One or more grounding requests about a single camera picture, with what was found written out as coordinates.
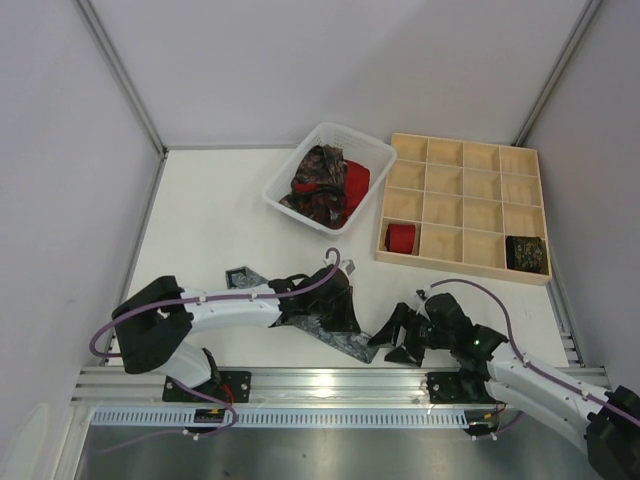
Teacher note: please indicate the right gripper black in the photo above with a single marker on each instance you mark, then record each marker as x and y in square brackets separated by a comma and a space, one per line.
[413, 330]

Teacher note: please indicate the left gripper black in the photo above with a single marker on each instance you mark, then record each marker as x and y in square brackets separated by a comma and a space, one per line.
[335, 304]

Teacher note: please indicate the blue-grey floral tie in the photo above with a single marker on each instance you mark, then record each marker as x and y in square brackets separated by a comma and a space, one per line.
[352, 345]

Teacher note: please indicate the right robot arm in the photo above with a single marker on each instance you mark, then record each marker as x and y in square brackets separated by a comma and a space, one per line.
[603, 424]

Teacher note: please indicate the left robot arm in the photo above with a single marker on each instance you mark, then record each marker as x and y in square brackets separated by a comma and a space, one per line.
[153, 326]

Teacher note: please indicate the rolled red tie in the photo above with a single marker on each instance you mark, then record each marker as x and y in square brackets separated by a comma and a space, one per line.
[400, 238]

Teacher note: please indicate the dark floral tie in basket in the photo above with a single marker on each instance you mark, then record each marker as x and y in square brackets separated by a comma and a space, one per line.
[318, 156]

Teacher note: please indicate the white plastic basket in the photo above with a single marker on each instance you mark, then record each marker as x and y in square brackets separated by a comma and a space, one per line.
[373, 154]

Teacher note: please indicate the red tie in basket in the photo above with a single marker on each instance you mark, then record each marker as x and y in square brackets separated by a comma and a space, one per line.
[319, 192]

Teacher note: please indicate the wooden compartment tray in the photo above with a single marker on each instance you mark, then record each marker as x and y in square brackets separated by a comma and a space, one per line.
[464, 198]

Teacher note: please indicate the rolled dark patterned tie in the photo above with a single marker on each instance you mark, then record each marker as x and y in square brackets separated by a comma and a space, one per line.
[526, 254]

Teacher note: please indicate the aluminium mounting rail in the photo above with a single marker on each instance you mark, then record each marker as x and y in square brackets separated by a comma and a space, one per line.
[274, 387]

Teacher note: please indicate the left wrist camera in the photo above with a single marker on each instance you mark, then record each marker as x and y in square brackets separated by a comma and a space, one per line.
[347, 267]

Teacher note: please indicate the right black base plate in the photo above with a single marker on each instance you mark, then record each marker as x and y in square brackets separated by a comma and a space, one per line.
[454, 387]

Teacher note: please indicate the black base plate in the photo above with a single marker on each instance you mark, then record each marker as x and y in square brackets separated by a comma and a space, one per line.
[233, 387]
[454, 387]

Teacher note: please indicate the white slotted cable duct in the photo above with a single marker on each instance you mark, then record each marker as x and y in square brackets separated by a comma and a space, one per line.
[429, 418]

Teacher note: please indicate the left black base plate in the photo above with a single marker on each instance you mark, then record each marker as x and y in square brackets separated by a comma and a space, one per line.
[233, 387]

